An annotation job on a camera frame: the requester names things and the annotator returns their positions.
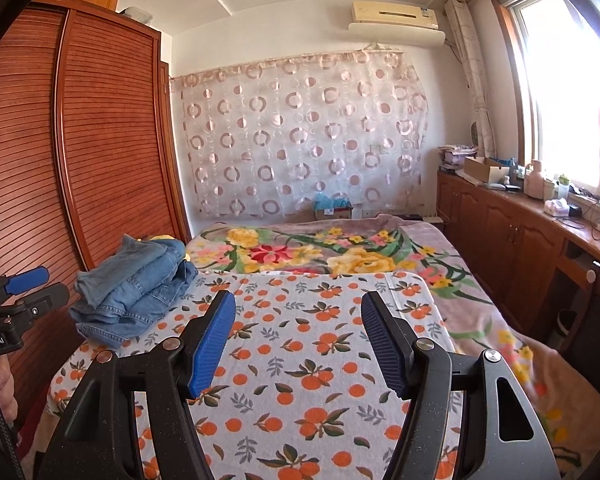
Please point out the wall air conditioner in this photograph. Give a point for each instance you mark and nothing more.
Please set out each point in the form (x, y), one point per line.
(395, 20)

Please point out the tissue pack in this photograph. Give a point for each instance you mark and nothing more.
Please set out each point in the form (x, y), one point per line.
(556, 207)

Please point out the wooden cabinet counter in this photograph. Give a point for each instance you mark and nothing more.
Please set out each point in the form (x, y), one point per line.
(505, 240)

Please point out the orange fruit print sheet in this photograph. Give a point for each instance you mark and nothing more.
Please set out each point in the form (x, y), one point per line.
(300, 360)

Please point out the stack of papers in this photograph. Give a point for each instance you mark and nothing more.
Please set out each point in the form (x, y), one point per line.
(457, 156)

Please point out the circle pattern sheer curtain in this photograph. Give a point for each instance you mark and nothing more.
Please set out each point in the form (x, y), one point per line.
(300, 135)

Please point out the person's left hand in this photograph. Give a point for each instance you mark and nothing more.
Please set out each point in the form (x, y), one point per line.
(4, 390)

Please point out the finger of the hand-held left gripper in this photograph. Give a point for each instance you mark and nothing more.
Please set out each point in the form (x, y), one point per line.
(27, 280)
(45, 297)

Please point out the grey storage box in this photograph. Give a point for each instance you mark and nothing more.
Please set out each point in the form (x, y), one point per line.
(136, 15)

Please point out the wooden louvered wardrobe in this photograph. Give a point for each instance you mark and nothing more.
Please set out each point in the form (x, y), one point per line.
(80, 160)

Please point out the small cardboard box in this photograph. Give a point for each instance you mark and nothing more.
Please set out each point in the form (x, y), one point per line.
(340, 211)

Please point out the beige window curtain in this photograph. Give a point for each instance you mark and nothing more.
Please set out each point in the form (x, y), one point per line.
(472, 75)

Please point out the stack of folded blue jeans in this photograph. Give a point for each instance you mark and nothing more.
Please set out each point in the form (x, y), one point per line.
(140, 305)

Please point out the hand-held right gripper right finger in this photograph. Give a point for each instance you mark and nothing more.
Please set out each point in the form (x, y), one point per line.
(385, 350)

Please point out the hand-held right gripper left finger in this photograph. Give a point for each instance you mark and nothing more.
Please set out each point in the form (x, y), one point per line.
(210, 350)

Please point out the white jug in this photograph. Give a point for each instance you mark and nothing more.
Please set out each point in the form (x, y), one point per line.
(534, 182)

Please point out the yellow plush toy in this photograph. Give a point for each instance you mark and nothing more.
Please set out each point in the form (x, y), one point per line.
(157, 238)

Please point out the window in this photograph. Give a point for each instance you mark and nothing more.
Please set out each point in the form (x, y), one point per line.
(565, 90)

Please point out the floral blanket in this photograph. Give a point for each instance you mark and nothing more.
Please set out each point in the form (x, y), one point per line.
(380, 250)

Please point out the open cardboard box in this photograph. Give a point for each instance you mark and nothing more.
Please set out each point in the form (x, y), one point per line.
(487, 170)

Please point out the dark trash bin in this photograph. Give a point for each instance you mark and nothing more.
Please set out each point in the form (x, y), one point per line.
(566, 327)

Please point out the blue plastic bag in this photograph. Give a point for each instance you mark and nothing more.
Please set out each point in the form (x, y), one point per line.
(324, 202)

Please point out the dark oval object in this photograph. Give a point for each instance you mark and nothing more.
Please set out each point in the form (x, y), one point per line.
(475, 135)

